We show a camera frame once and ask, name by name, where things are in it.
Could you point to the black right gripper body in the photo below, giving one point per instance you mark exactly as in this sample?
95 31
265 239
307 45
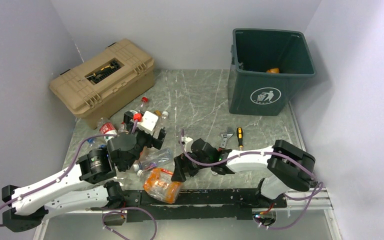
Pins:
193 169

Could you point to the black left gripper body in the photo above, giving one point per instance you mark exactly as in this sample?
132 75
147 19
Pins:
143 140

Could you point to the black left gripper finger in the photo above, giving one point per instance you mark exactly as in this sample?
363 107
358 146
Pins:
128 117
161 136

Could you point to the crushed clear blue label bottle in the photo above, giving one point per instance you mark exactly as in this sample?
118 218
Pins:
153 160

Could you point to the crushed orange label jug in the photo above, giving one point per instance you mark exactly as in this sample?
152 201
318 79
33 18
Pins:
158 184

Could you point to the small orange bottle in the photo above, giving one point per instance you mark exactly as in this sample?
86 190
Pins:
273 71

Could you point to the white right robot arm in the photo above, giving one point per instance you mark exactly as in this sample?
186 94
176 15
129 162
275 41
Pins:
288 167

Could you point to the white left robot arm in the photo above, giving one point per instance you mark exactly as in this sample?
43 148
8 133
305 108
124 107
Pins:
89 180

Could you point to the dark green trash bin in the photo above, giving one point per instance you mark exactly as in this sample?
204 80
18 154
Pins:
268 67

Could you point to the clear white cap bottle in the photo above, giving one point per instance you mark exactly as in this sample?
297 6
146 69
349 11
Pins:
163 119

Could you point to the red cap clear bottle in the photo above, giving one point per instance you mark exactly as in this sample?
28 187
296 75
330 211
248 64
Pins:
143 105

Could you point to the orange juice bottle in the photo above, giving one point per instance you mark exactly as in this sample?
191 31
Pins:
158 113

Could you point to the red label clear bottle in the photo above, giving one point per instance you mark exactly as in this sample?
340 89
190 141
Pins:
106 127

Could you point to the tan plastic toolbox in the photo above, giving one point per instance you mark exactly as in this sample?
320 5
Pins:
105 83

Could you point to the yellow black screwdriver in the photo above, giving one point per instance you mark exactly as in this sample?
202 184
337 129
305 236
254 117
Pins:
240 136

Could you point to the small blue label bottle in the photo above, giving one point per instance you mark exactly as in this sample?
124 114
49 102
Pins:
97 142

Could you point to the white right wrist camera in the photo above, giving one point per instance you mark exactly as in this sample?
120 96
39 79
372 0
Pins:
186 142

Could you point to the red handled adjustable wrench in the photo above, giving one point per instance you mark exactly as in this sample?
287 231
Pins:
225 136

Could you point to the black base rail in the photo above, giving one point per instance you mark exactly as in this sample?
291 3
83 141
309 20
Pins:
238 203

